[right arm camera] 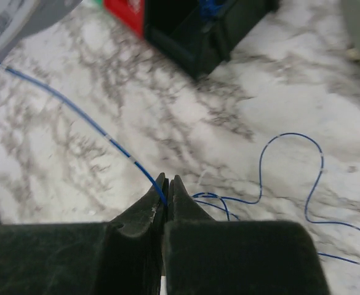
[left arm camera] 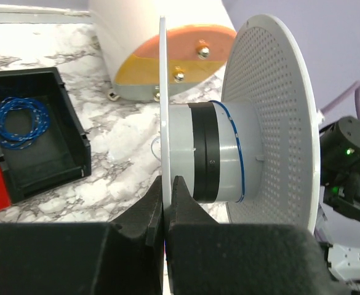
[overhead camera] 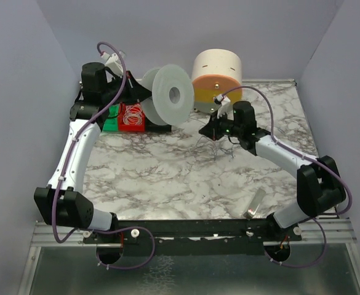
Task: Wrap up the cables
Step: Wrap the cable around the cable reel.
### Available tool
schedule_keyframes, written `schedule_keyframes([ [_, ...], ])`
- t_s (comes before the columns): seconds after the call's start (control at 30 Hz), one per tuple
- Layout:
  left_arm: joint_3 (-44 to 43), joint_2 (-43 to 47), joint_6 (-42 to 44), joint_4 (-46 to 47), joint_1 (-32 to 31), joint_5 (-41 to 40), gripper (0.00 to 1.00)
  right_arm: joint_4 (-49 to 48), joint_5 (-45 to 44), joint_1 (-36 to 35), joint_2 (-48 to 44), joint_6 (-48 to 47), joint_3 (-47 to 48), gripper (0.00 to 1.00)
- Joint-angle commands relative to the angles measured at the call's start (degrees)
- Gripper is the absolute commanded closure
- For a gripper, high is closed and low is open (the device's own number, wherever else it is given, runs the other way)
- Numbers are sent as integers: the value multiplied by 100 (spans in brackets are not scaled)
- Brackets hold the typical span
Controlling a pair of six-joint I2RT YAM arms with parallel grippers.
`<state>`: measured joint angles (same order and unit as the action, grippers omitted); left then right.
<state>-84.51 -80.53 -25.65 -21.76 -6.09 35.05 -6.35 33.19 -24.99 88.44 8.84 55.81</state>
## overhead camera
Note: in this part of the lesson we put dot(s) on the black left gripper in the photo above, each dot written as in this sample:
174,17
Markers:
133,89

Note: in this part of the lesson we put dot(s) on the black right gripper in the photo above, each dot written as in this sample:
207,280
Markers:
214,126

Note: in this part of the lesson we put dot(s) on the white perforated cable spool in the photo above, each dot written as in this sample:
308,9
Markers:
172,95

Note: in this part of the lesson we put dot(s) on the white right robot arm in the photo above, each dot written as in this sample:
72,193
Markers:
318,188

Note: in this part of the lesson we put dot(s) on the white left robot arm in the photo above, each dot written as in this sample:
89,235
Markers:
90,105

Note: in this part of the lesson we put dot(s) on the red plastic bin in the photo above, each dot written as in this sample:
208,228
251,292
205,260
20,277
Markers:
131,118

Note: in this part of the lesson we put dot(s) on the black plastic bin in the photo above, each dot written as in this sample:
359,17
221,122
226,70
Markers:
154,128

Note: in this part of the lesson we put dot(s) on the green plastic bin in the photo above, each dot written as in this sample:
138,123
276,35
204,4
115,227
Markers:
111,123

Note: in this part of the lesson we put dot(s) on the round three-drawer cabinet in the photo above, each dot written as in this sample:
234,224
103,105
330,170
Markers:
215,71

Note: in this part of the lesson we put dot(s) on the grey tool with red label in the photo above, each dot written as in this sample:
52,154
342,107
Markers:
254,204

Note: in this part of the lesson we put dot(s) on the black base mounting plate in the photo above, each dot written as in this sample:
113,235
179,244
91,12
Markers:
194,237

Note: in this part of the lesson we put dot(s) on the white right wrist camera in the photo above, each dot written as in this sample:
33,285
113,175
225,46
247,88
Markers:
224,103

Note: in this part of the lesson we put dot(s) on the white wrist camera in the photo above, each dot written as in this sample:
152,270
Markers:
113,62
224,103

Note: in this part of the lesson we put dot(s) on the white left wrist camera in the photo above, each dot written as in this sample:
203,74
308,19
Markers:
113,62

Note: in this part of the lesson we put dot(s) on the aluminium frame rail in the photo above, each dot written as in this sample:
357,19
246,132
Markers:
56,236

